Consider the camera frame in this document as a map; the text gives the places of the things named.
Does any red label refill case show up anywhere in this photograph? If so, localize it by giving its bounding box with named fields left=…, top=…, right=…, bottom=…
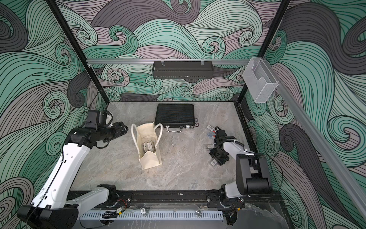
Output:
left=206, top=125, right=216, bottom=133

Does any white slotted cable duct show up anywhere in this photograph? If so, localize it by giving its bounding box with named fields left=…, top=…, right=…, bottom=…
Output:
left=77, top=210, right=224, bottom=221

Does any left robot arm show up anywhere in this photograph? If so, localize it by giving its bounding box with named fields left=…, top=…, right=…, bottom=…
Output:
left=17, top=122, right=129, bottom=229

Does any aluminium rail wall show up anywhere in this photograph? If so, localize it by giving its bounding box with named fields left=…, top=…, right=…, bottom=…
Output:
left=263, top=60, right=366, bottom=219
left=86, top=58, right=250, bottom=65

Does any aluminium rail right wall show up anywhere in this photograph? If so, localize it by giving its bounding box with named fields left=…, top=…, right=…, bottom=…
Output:
left=263, top=60, right=366, bottom=219

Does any black wall shelf tray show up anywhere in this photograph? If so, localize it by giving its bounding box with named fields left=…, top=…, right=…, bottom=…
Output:
left=152, top=62, right=214, bottom=79

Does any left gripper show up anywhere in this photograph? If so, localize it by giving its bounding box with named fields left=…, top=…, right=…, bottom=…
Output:
left=97, top=121, right=128, bottom=142

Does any aluminium rail back wall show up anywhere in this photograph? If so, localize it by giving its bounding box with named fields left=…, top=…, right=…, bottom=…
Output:
left=86, top=58, right=250, bottom=65

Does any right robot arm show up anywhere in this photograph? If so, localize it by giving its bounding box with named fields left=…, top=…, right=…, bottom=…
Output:
left=207, top=127, right=273, bottom=201

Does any black metal briefcase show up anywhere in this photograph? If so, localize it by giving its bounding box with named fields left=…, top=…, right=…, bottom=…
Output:
left=154, top=104, right=195, bottom=129

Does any cream canvas tote bag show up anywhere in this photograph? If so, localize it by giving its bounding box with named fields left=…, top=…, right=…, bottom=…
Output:
left=131, top=123, right=163, bottom=170

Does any clear acrylic wall holder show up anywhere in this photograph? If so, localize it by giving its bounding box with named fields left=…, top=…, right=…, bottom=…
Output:
left=242, top=57, right=278, bottom=104

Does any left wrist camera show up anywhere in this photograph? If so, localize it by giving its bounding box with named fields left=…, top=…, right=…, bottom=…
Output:
left=83, top=110, right=113, bottom=131

